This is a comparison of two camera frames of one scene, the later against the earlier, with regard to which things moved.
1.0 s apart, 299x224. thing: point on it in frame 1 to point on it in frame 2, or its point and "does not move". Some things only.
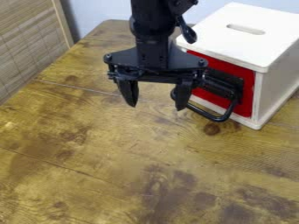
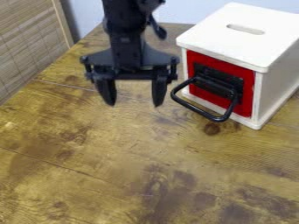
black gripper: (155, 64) to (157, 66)
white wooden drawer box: (253, 36) does not move
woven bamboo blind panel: (35, 37) does not move
